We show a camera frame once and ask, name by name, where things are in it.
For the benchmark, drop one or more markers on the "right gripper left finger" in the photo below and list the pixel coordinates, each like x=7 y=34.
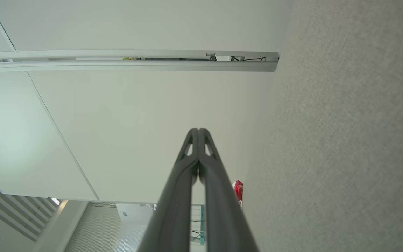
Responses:
x=173 y=210

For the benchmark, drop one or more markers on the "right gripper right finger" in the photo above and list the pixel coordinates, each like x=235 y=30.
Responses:
x=222 y=210

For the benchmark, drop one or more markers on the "red sports jersey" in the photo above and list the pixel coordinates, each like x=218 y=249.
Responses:
x=238 y=189

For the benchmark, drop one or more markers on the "grey fabric sofa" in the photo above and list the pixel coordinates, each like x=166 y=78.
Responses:
x=345 y=133

